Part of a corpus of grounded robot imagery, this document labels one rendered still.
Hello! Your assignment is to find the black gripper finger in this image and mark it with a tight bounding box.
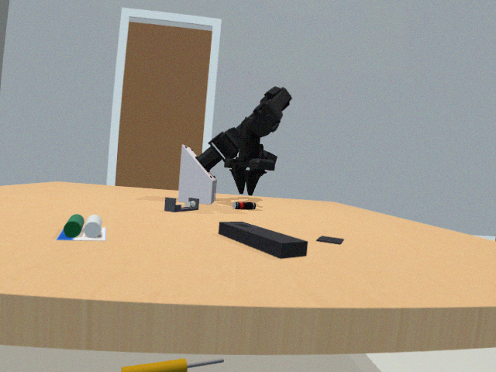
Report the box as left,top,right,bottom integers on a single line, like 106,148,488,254
229,169,246,194
244,170,266,195

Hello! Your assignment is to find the yellow-handled screwdriver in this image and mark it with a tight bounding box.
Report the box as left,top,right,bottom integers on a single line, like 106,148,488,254
121,358,224,372

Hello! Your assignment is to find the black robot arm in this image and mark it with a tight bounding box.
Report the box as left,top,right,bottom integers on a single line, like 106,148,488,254
195,86,291,172

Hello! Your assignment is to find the black cylindrical battery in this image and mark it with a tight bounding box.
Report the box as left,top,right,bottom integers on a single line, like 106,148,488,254
232,201,256,209

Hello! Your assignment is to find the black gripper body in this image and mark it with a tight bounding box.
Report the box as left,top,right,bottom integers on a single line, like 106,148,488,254
224,139,275,171

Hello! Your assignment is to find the black rectangular bar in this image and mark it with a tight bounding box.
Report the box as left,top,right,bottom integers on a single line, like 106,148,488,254
219,222,308,258

